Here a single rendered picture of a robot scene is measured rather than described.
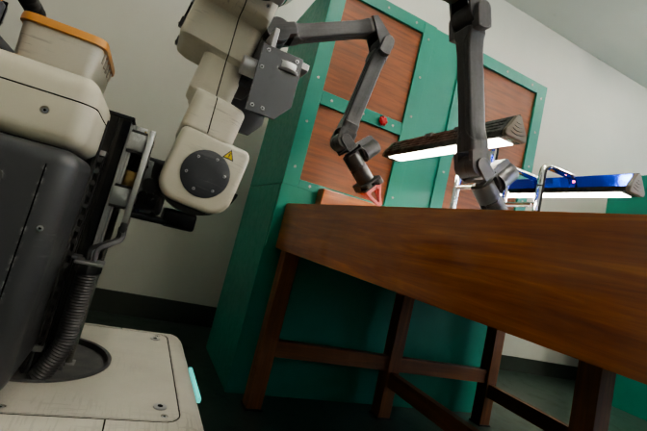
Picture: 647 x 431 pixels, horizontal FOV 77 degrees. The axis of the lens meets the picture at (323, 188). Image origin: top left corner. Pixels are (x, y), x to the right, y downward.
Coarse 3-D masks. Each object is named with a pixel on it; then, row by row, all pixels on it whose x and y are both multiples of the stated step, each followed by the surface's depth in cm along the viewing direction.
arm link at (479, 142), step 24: (480, 0) 99; (480, 24) 98; (456, 48) 104; (480, 48) 102; (480, 72) 101; (480, 96) 101; (480, 120) 101; (456, 144) 103; (480, 144) 99; (456, 168) 103
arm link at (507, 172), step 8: (480, 160) 98; (504, 160) 104; (480, 168) 98; (488, 168) 99; (496, 168) 102; (504, 168) 103; (512, 168) 103; (488, 176) 99; (504, 176) 102; (512, 176) 103; (504, 184) 102
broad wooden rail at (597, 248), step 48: (288, 240) 152; (336, 240) 117; (384, 240) 95; (432, 240) 80; (480, 240) 69; (528, 240) 61; (576, 240) 54; (624, 240) 49; (432, 288) 76; (480, 288) 66; (528, 288) 59; (576, 288) 52; (624, 288) 48; (528, 336) 57; (576, 336) 51; (624, 336) 46
